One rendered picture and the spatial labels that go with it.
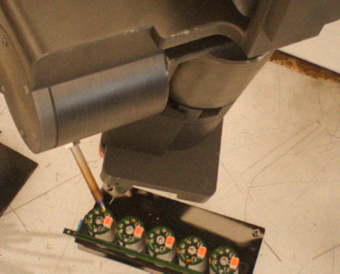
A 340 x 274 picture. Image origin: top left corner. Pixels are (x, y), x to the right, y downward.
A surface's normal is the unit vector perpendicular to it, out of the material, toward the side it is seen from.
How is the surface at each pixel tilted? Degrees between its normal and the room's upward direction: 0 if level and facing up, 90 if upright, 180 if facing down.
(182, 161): 18
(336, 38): 0
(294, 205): 0
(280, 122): 0
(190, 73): 83
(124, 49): 91
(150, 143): 89
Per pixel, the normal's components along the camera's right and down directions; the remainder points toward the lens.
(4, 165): 0.85, 0.45
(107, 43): 0.44, 0.82
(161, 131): -0.12, 0.90
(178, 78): -0.54, 0.71
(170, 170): 0.25, -0.38
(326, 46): -0.06, -0.42
